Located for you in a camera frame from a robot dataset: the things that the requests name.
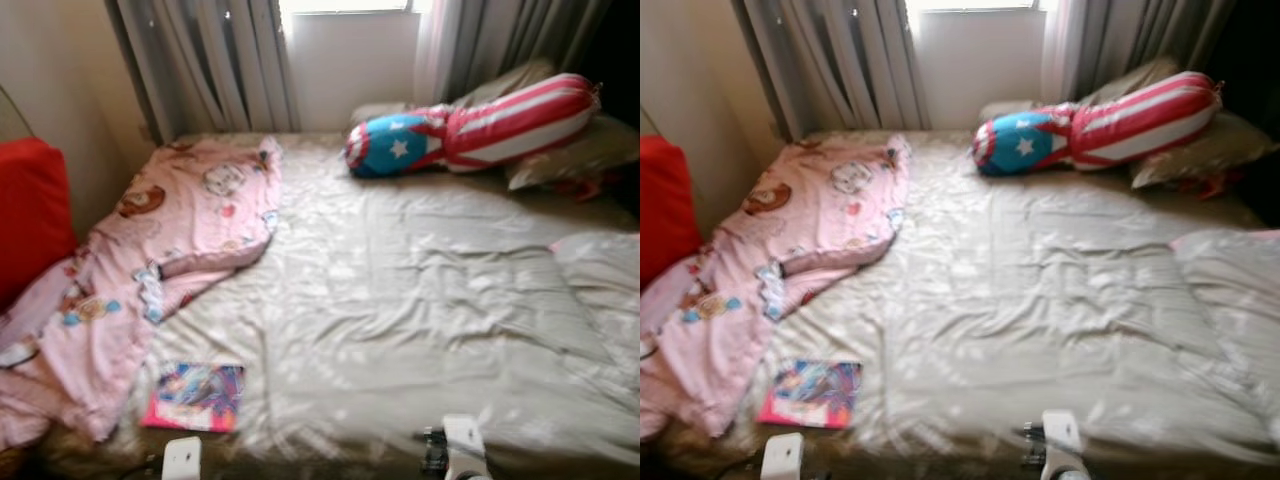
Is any colourful comic book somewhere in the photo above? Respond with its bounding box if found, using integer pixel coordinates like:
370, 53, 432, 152
140, 360, 246, 433
757, 358, 863, 431

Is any pink cartoon print blanket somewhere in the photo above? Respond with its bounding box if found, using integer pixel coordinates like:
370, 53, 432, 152
640, 135, 911, 441
0, 137, 284, 451

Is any bed with grey floral sheet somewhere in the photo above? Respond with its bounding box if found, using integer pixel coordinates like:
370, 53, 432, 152
30, 130, 641, 473
660, 128, 1280, 471

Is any small red cloth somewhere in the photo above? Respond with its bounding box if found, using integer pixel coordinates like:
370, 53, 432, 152
1195, 172, 1251, 201
570, 178, 626, 201

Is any red fabric cushion slab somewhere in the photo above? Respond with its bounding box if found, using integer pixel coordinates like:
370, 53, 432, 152
640, 135, 704, 291
0, 137, 79, 306

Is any star and stripes bolster pillow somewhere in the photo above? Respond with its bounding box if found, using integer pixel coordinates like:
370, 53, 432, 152
345, 73, 601, 179
972, 70, 1223, 178

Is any grey floral pillow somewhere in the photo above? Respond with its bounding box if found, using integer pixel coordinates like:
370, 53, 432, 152
1130, 110, 1279, 191
505, 112, 639, 191

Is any plain beige pillow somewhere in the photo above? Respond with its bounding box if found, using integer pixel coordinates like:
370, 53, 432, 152
460, 58, 557, 106
1085, 55, 1181, 106

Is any bright window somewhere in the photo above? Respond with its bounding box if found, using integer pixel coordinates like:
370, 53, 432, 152
280, 0, 421, 16
905, 0, 1046, 13

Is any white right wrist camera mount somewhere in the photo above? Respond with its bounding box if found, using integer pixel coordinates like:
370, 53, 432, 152
1040, 410, 1086, 480
443, 414, 489, 480

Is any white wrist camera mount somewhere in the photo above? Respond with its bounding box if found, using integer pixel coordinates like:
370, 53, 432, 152
760, 432, 804, 480
162, 436, 203, 480
443, 414, 489, 480
1040, 410, 1086, 480

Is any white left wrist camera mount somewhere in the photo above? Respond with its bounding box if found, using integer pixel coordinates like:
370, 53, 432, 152
760, 432, 804, 480
162, 436, 203, 480

